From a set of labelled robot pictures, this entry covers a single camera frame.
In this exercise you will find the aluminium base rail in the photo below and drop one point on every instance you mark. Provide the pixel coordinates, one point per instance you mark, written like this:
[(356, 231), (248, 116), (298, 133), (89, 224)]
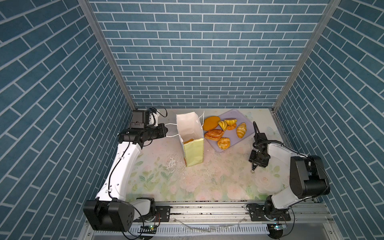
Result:
[(229, 212)]

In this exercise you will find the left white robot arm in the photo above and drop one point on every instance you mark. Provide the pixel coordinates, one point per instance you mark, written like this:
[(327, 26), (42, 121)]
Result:
[(110, 211)]

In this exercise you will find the yellow orange croissant bun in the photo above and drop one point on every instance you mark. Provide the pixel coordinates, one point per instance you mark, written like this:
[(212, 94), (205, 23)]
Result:
[(231, 124)]

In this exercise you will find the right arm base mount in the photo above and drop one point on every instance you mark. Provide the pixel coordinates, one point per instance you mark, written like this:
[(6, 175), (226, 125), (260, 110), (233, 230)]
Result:
[(259, 213)]

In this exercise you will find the yellow shell bun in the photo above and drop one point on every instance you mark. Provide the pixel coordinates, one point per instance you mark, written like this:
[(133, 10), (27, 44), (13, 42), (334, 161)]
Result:
[(223, 125)]

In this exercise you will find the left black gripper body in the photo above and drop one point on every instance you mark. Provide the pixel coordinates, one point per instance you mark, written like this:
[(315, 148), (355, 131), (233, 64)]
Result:
[(154, 132)]

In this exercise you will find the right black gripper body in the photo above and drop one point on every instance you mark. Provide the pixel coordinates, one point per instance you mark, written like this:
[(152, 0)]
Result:
[(260, 160)]

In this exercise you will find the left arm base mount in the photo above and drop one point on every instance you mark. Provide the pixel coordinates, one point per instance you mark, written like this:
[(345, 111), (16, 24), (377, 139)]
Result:
[(156, 210)]

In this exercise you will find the paper gift bag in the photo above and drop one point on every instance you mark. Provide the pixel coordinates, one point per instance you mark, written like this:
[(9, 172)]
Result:
[(191, 137)]

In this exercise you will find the round orange flat bread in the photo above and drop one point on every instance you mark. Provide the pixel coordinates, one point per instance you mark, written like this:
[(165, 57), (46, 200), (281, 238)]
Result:
[(211, 123)]

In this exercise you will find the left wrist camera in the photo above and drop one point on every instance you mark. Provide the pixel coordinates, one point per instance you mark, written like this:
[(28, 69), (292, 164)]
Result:
[(154, 115)]

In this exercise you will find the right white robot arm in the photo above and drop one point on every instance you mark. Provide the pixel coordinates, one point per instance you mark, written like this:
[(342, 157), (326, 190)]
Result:
[(307, 178)]

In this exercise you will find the striped oval bread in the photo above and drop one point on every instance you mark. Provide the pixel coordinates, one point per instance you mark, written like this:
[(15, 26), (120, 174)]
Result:
[(241, 130)]

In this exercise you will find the glazed brown pastry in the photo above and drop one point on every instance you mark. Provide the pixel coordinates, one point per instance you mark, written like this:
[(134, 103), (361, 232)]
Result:
[(214, 135)]

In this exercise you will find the small round knotted bun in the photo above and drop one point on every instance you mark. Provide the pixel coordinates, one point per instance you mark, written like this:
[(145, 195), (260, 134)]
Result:
[(224, 143)]

